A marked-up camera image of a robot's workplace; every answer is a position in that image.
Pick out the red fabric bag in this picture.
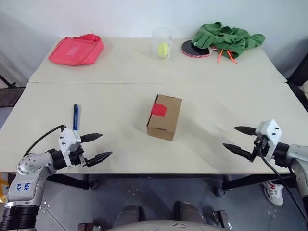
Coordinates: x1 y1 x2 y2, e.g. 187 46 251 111
48 33 105 66

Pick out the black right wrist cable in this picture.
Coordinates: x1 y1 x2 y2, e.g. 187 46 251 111
258 144 308 221

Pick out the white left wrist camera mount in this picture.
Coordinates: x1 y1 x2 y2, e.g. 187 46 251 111
57 128 82 169

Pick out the green garment with orange cords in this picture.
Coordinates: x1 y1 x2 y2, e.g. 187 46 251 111
192 22 266 64

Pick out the black table tennis paddle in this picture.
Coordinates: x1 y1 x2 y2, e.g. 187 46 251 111
180 39 218 59

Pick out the white and red sneaker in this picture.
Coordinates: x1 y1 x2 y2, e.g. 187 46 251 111
262 181 284 207

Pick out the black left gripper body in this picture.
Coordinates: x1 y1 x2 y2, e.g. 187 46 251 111
68 146 88 168

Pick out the clear plastic measuring cup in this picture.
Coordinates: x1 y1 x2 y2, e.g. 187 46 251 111
151 27 173 60

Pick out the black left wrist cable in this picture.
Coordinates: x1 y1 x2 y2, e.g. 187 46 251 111
23 124 67 156

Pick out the black stand leg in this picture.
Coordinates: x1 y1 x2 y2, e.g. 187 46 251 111
0 73 17 88

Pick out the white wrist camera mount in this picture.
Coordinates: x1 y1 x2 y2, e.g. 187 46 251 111
57 128 82 169
255 119 282 159

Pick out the yellow object on floor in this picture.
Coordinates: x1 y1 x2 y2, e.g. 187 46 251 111
0 173 9 202

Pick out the beige robot torso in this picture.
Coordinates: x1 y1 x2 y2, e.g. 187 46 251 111
112 219 227 231

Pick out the black floor mat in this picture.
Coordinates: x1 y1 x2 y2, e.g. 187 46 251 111
0 86 26 108

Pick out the yellow tennis ball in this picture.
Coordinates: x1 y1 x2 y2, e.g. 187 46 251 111
157 42 170 58

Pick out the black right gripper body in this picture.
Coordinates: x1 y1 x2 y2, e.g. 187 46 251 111
250 136 270 163

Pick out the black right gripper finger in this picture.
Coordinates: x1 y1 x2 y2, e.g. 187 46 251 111
222 143 256 163
234 126 258 137

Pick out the black table leg with caster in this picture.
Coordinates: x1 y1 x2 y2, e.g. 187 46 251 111
215 173 300 197
47 173 100 191

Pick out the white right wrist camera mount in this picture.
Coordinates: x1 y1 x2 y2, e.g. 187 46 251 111
255 119 282 159

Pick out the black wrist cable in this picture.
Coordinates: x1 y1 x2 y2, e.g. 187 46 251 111
23 124 67 156
258 144 308 221

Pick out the brown cardboard box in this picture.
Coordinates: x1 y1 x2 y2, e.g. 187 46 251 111
146 93 183 142

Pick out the blue pen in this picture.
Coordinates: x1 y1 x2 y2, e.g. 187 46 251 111
73 103 80 132

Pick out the dark rounded shape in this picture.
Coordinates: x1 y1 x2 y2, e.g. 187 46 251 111
115 204 145 226
172 201 205 224

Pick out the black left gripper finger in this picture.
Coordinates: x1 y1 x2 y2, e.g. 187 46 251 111
80 133 103 143
85 151 113 168

